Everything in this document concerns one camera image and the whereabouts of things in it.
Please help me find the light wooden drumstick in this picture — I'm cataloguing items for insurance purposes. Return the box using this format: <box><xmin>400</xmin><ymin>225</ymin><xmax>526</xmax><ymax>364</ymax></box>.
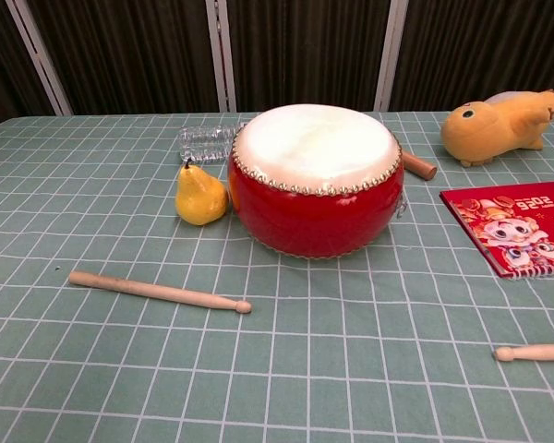
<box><xmin>494</xmin><ymin>343</ymin><xmax>554</xmax><ymax>363</ymax></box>
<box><xmin>68</xmin><ymin>270</ymin><xmax>253</xmax><ymax>315</ymax></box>

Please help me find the red drum with white skin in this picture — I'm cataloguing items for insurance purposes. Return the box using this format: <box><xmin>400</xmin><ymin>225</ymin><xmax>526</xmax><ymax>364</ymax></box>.
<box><xmin>226</xmin><ymin>103</ymin><xmax>403</xmax><ymax>259</ymax></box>

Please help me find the green grid cutting mat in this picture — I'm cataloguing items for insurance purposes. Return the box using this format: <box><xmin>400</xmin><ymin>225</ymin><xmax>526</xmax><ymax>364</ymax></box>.
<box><xmin>0</xmin><ymin>110</ymin><xmax>554</xmax><ymax>443</ymax></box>

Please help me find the yellow pear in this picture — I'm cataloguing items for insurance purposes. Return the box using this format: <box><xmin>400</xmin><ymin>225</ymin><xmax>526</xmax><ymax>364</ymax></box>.
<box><xmin>175</xmin><ymin>157</ymin><xmax>231</xmax><ymax>227</ymax></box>

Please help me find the clear plastic water bottle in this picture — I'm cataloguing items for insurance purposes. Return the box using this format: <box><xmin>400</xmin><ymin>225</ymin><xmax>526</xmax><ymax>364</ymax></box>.
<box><xmin>178</xmin><ymin>121</ymin><xmax>247</xmax><ymax>165</ymax></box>

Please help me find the brown wooden cylinder stick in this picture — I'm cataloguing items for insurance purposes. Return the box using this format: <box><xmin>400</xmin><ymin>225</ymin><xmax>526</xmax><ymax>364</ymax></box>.
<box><xmin>399</xmin><ymin>150</ymin><xmax>438</xmax><ymax>182</ymax></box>

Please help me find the yellow plush animal toy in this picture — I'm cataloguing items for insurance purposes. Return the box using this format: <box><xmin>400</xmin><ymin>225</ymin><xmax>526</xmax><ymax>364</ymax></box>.
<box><xmin>440</xmin><ymin>88</ymin><xmax>554</xmax><ymax>168</ymax></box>

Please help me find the red cartoon print notebook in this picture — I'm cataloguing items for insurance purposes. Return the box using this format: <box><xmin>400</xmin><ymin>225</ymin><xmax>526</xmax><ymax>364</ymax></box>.
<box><xmin>439</xmin><ymin>181</ymin><xmax>554</xmax><ymax>280</ymax></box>

